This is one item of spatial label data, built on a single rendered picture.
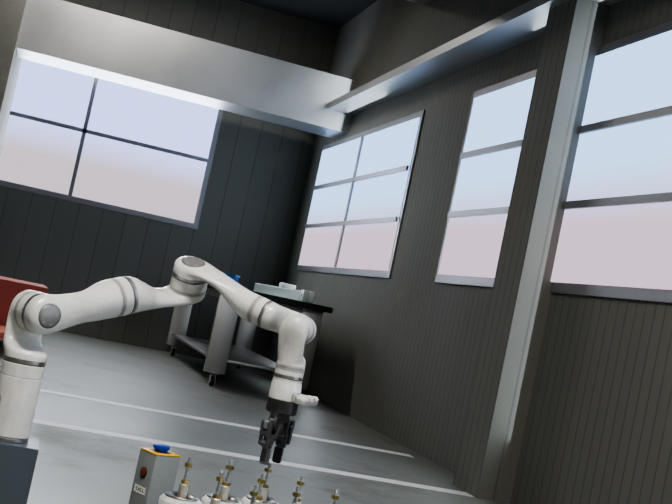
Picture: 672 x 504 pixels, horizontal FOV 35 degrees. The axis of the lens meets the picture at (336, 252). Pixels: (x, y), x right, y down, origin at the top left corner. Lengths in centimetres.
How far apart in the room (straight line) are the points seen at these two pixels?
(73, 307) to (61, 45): 688
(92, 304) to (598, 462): 267
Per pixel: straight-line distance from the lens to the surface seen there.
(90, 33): 925
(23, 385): 242
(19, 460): 242
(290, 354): 251
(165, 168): 1038
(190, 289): 263
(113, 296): 249
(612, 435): 453
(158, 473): 256
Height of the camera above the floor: 73
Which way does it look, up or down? 3 degrees up
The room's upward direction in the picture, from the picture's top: 12 degrees clockwise
